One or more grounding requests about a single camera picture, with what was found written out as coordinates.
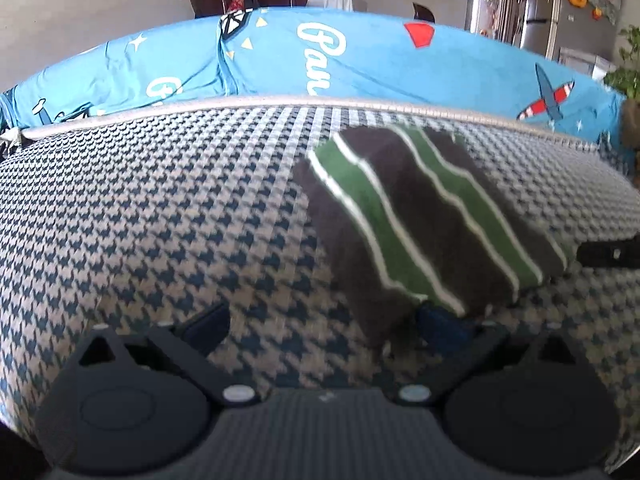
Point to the houndstooth sofa seat cover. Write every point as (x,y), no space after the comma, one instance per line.
(150,210)

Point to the table with white tablecloth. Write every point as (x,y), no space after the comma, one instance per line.
(330,0)

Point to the blue sofa armrest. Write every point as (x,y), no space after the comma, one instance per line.
(6,110)

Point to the silver refrigerator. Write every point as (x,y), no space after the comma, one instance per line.
(580,25)

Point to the wooden door frame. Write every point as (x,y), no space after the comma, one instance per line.
(472,0)

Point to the green striped shirt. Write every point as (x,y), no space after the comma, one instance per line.
(410,220)

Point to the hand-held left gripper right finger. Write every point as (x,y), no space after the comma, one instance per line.
(440,322)

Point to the blue cushion with star print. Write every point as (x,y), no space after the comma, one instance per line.
(125,75)

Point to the white chest freezer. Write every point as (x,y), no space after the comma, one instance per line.
(585,62)

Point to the dark wooden chair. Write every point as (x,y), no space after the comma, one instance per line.
(424,12)

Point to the green potted plant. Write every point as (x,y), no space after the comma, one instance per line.
(625,75)

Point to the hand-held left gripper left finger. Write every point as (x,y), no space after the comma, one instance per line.
(207,322)

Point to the blue cushion with airplane print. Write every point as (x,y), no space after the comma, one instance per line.
(400,60)

